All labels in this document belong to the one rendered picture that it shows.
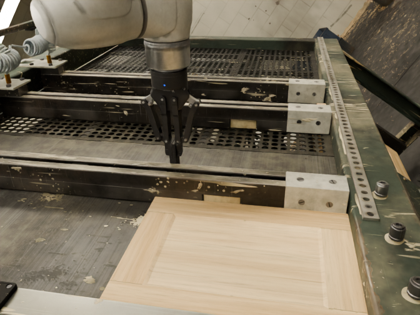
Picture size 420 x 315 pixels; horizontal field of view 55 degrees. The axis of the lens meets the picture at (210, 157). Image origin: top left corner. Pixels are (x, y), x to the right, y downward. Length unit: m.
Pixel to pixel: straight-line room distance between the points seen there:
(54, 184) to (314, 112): 0.73
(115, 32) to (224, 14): 5.38
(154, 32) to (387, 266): 0.56
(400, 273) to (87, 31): 0.62
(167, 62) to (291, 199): 0.37
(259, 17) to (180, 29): 5.29
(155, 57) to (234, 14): 5.28
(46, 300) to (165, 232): 0.24
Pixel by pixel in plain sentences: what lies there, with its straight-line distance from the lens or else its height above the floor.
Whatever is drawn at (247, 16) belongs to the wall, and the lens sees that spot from 6.06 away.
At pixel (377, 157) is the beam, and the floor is 0.83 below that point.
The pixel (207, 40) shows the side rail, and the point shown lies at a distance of 2.31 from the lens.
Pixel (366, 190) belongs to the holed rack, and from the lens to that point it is 0.89.
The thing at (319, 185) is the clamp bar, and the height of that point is 0.97.
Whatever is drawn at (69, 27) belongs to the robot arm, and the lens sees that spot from 0.68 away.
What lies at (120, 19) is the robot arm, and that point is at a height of 1.45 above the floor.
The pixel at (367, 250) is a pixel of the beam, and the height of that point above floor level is 0.90.
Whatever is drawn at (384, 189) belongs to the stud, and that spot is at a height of 0.87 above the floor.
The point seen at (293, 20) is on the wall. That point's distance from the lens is 6.09.
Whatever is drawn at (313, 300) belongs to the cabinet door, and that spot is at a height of 0.95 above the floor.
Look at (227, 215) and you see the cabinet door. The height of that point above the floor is 1.09.
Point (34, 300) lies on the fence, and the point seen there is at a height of 1.31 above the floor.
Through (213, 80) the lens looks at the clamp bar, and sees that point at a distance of 1.49.
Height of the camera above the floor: 1.28
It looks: 7 degrees down
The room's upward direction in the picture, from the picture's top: 57 degrees counter-clockwise
